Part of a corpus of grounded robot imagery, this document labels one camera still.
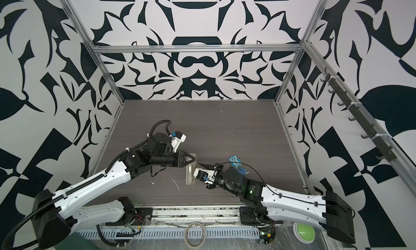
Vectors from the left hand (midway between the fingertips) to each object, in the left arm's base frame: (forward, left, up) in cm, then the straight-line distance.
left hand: (195, 157), depth 71 cm
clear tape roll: (-25, +5, -21) cm, 33 cm away
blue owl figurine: (+8, -20, -20) cm, 29 cm away
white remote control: (-5, +2, -3) cm, 6 cm away
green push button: (-27, -47, -21) cm, 58 cm away
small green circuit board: (-28, -30, -21) cm, 46 cm away
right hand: (-3, -2, -2) cm, 4 cm away
